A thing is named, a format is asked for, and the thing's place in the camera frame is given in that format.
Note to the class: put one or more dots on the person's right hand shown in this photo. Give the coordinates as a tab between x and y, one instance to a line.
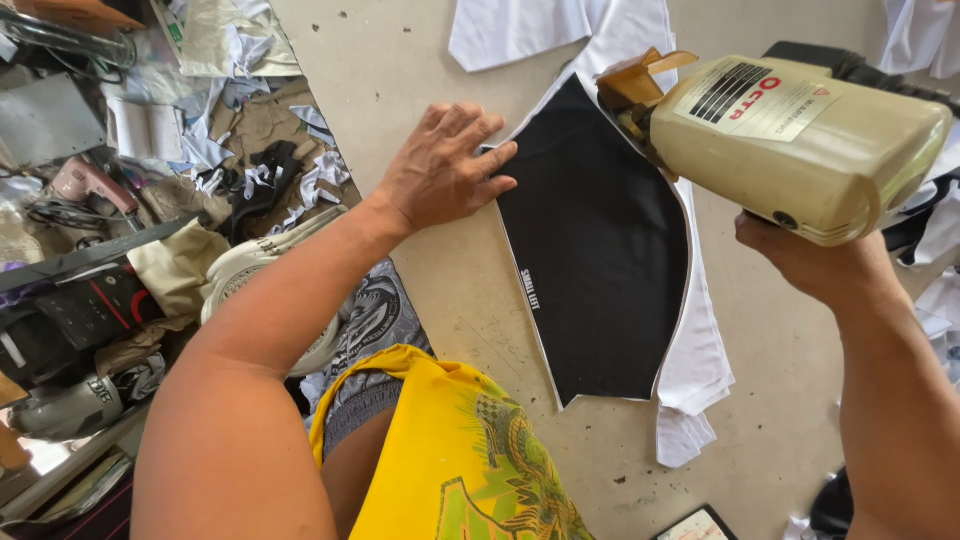
817	266

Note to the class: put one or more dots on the person's left hand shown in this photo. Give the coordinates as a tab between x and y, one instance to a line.
431	176

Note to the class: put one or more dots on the person's right fingers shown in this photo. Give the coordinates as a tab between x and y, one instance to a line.
756	231

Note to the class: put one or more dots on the cream electric fabric cutting machine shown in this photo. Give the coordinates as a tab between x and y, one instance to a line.
787	142

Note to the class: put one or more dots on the black pattern template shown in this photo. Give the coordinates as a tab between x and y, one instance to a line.
592	247

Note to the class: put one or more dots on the stack of white fabric layers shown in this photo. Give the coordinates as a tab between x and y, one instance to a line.
701	360

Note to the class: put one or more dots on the heap of white and dark fabric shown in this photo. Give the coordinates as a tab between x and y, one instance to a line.
934	247

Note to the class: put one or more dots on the white fabric piece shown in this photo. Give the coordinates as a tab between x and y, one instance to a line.
919	34
510	30

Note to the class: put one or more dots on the black cloth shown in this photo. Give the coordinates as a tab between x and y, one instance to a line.
832	506

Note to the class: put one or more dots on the black framed tablet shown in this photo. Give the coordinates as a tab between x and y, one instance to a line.
697	526

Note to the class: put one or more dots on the person's yellow printed shirt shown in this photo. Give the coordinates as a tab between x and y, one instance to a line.
450	457

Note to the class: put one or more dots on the person's grey printed shorts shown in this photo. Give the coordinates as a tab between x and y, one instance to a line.
375	315

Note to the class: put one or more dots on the heap of fabric scraps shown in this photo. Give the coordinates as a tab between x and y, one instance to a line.
262	172

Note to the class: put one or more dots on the white electric fan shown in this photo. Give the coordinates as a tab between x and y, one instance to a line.
240	270

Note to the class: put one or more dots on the clear plastic sheet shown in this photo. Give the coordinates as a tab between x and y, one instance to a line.
225	37

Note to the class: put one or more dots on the beige cloth bag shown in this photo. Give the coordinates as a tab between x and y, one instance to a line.
176	266

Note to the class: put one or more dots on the pink power drill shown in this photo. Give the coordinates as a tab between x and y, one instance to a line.
90	184

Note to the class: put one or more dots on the black box with red stripes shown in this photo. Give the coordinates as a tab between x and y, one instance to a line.
82	315

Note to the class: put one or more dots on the grey padded bag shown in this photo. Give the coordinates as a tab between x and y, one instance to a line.
71	409

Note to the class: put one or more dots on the grey metal plate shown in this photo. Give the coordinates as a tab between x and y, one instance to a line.
45	120

